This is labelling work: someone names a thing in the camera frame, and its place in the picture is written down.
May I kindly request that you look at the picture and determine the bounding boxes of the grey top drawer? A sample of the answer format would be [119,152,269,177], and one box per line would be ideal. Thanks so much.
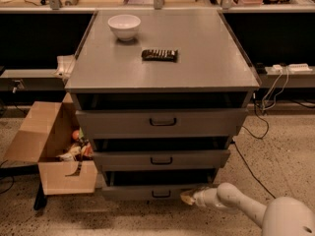
[76,108,247,140]

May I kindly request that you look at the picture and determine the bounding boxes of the grey drawer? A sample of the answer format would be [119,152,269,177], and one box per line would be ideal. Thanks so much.
[76,108,247,140]
[102,169,217,201]
[94,149,230,171]

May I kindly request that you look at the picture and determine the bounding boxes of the dark snack bar wrapper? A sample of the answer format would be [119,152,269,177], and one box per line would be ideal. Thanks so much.
[142,49,178,62]

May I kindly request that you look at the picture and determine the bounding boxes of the grey drawer cabinet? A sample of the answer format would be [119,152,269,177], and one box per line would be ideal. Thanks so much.
[64,7,261,189]

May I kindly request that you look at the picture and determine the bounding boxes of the grey bottom drawer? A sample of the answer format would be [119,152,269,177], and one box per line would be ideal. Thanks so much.
[102,169,217,201]

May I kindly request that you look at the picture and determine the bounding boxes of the grey middle drawer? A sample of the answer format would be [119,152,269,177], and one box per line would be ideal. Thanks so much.
[94,149,230,171]

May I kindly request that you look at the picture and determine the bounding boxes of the black floor cable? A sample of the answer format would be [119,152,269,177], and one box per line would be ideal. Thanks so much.
[231,98,278,200]

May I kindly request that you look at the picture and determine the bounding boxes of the toys in cardboard box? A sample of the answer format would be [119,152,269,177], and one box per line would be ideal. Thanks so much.
[56,129,94,161]

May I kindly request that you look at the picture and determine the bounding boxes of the open cardboard box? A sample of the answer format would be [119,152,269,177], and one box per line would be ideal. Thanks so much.
[4,93,97,195]

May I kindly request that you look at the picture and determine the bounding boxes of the white ceramic bowl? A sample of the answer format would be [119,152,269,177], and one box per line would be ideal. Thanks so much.
[107,15,141,41]

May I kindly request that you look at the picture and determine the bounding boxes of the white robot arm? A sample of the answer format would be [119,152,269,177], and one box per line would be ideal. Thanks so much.
[180,183,315,236]

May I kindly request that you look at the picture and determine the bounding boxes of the white power strip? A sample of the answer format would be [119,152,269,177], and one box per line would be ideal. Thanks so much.
[287,63,310,72]

